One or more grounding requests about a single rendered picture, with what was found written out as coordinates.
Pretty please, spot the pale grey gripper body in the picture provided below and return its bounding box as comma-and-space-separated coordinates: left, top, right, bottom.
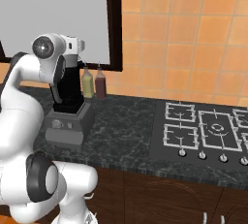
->
64, 53, 84, 64

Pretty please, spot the black blender jar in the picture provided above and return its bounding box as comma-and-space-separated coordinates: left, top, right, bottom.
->
52, 60, 87, 113

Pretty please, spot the grey blender base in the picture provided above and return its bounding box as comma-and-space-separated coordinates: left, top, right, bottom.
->
44, 101, 96, 153

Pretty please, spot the yellow oil bottle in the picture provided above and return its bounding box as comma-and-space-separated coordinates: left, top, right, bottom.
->
80, 65, 96, 99

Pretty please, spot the dark red sauce bottle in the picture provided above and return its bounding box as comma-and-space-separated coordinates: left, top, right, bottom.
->
94, 65, 108, 101

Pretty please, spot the dark framed window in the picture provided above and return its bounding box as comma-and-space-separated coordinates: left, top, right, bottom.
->
0, 0, 124, 73

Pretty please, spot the narrow brown cupboard door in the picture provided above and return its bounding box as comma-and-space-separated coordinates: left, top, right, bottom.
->
84, 167, 126, 224

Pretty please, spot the black gas hob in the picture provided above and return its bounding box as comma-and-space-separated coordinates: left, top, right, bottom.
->
150, 99, 248, 173

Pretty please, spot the brown arched cupboard door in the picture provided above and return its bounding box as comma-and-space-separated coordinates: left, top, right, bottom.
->
123, 171, 225, 224
222, 185, 248, 224

